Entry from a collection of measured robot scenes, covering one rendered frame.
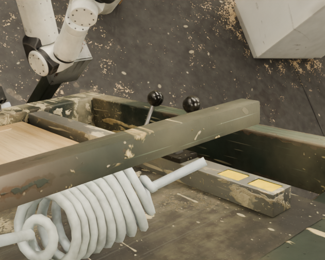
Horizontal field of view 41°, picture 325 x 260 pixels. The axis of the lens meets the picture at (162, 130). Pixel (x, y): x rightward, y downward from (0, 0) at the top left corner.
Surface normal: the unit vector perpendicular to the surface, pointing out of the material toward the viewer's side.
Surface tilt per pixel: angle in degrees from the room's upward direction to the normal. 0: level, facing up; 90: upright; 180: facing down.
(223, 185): 90
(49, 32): 46
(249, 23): 90
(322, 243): 57
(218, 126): 33
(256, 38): 90
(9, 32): 0
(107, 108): 90
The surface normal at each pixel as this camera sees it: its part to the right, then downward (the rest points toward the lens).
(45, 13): 0.81, 0.29
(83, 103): 0.64, 0.17
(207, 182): -0.76, 0.22
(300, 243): -0.07, -0.96
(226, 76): 0.50, -0.39
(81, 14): -0.03, 0.84
